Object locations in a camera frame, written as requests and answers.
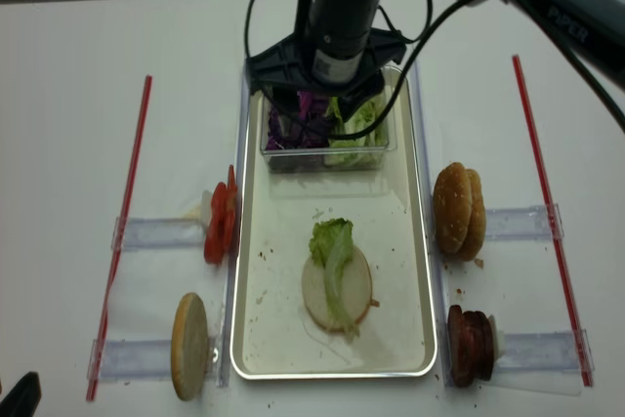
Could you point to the sesame bun outer right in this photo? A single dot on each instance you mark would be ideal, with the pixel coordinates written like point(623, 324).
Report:
point(452, 202)

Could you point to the sesame bun inner right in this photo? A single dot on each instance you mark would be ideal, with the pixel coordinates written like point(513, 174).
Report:
point(477, 224)

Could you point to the clear pusher rail upper right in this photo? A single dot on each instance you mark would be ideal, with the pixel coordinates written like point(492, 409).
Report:
point(538, 222)

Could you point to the sesame bun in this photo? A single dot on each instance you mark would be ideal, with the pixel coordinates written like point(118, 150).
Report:
point(477, 224)
point(452, 202)

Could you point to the cream metal tray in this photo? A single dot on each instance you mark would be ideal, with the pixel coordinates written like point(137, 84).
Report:
point(273, 335)

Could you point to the bun bottom slice on tray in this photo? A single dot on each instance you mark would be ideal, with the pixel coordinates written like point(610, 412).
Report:
point(357, 291)

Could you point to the dark meat patties stack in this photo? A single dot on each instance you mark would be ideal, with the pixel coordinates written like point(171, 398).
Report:
point(471, 341)

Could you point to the clear pusher rail upper left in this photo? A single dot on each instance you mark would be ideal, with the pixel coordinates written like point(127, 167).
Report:
point(189, 231)

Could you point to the red strip left side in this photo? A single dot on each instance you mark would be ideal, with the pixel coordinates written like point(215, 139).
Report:
point(118, 233)

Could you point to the clear long rail left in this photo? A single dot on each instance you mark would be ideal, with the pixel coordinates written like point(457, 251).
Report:
point(234, 252)

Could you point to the clear long rail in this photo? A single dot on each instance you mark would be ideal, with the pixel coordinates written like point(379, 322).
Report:
point(234, 252)
point(426, 191)

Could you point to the clear long rail right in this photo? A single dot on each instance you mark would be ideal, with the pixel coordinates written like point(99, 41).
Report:
point(426, 191)

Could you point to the red strip right side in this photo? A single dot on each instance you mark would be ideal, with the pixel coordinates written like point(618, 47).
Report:
point(581, 343)

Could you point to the purple cabbage in container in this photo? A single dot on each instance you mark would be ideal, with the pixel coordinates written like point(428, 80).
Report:
point(304, 125)

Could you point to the clear pusher rail lower left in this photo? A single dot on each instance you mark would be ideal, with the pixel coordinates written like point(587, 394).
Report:
point(123, 360)

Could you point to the clear plastic salad container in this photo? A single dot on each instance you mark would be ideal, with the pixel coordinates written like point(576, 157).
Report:
point(312, 159)

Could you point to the clear pusher rail lower right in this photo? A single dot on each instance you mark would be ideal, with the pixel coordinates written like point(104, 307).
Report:
point(564, 351)

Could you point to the green lettuce in container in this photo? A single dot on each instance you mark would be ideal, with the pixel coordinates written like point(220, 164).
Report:
point(361, 119)

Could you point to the black object bottom left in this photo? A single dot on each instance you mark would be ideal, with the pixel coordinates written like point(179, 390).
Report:
point(23, 399)

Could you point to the clear pusher rail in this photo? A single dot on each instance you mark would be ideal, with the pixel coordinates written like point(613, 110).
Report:
point(538, 222)
point(189, 231)
point(564, 351)
point(123, 360)

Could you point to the red strip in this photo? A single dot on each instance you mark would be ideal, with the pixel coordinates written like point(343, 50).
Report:
point(118, 233)
point(581, 343)

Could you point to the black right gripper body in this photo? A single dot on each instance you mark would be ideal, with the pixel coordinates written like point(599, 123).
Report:
point(289, 66)

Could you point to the tomato slices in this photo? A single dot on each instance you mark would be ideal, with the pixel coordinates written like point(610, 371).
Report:
point(220, 229)

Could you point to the upright bun slice left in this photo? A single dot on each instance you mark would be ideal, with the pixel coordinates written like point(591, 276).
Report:
point(189, 347)

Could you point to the lettuce leaf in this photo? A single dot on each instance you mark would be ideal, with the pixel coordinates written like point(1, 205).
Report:
point(332, 247)

